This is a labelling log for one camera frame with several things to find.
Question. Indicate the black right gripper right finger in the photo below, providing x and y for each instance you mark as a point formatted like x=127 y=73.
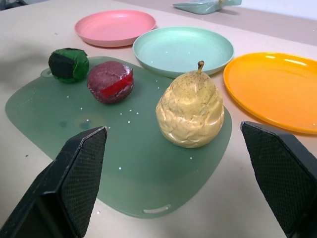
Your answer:
x=280 y=173

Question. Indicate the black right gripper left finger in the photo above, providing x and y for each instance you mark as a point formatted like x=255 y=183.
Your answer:
x=62 y=188

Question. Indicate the orange plate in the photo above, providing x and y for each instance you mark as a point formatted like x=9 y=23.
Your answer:
x=275 y=86

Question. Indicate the dark red taped fruit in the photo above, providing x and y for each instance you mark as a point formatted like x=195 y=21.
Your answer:
x=110 y=83

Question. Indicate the green taped fruit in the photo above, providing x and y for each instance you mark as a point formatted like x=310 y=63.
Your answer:
x=68 y=65

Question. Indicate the mint green plate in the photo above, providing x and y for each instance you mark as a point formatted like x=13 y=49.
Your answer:
x=182 y=49

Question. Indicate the pink plate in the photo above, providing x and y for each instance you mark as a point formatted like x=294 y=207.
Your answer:
x=115 y=28

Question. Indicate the green cutting mat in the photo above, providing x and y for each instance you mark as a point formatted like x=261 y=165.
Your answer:
x=128 y=161

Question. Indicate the yellow crinkled pear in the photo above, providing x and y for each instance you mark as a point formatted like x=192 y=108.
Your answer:
x=190 y=109

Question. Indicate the pale green plastic object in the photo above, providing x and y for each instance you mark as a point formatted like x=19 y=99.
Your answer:
x=205 y=6

